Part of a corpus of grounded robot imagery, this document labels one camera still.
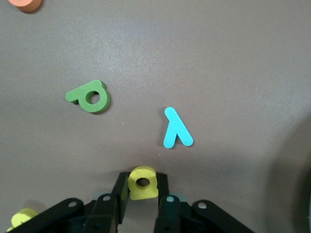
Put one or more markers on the brown table cover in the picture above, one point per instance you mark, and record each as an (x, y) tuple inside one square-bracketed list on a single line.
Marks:
[(194, 60)]

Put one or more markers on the yellow letter s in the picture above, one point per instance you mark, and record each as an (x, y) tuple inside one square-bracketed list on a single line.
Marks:
[(23, 217)]

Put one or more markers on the green letter a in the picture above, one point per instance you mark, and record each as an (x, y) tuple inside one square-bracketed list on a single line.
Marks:
[(81, 93)]

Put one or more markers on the yellow letter d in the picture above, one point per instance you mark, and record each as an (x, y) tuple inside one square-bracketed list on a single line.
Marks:
[(142, 193)]

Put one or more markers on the orange letter e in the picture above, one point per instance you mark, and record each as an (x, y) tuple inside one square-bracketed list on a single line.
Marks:
[(26, 4)]

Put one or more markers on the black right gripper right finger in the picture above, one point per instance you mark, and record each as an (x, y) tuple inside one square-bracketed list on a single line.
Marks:
[(167, 216)]

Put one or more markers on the teal letter y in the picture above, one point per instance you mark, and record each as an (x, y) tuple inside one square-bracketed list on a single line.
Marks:
[(173, 128)]

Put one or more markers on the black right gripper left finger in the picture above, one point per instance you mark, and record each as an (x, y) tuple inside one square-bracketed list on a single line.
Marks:
[(107, 213)]

